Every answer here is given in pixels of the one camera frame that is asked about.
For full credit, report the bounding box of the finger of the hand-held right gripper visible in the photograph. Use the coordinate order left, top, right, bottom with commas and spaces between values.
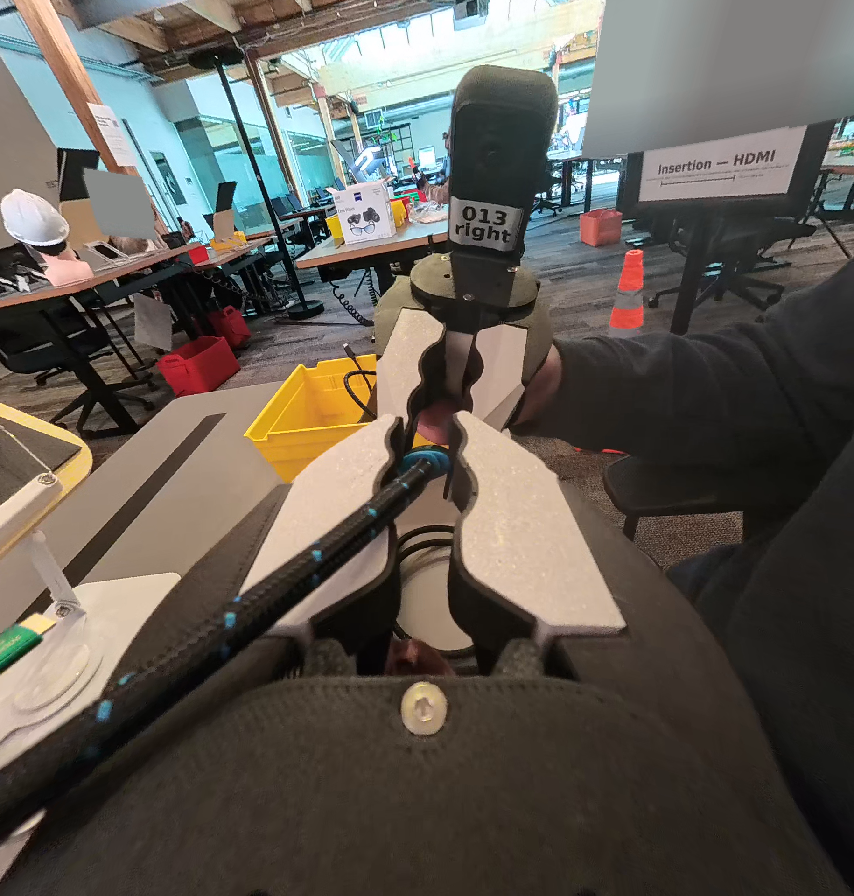
377, 308, 452, 421
460, 322, 530, 429

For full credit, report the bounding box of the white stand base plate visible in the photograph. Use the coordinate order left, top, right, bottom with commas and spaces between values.
0, 572, 184, 844

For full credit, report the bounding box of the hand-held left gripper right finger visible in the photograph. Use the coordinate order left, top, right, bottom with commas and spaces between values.
448, 411, 628, 667

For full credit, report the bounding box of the black braided hdmi cable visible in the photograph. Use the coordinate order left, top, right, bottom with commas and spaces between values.
341, 342, 380, 421

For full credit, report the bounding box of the white hard hat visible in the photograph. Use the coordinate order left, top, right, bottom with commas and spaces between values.
0, 189, 72, 254

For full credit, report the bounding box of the white printed box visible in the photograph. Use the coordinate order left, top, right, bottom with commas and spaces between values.
331, 180, 399, 247

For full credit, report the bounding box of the orange cone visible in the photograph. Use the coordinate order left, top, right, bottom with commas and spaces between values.
608, 250, 648, 334

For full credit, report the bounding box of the wooden table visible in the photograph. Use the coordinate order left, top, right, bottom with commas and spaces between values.
294, 210, 459, 302

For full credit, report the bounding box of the person's right forearm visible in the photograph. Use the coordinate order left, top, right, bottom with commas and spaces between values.
518, 245, 854, 488

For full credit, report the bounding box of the person's right hand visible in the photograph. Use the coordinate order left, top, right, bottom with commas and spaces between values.
516, 346, 565, 435

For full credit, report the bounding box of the green plug braided hdmi cable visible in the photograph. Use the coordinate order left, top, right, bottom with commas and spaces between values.
0, 448, 450, 858

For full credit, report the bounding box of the yellow plastic bin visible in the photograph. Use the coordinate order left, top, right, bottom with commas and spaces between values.
245, 357, 442, 485

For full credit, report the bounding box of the black office chair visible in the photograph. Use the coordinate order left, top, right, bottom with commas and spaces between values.
602, 451, 767, 544

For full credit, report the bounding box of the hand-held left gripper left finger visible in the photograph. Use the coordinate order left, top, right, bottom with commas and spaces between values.
238, 418, 400, 659

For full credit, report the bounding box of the white sign board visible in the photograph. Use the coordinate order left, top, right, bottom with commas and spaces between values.
637, 126, 810, 205

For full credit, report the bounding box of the black hdmi switch box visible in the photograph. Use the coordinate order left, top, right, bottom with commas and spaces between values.
395, 524, 464, 659

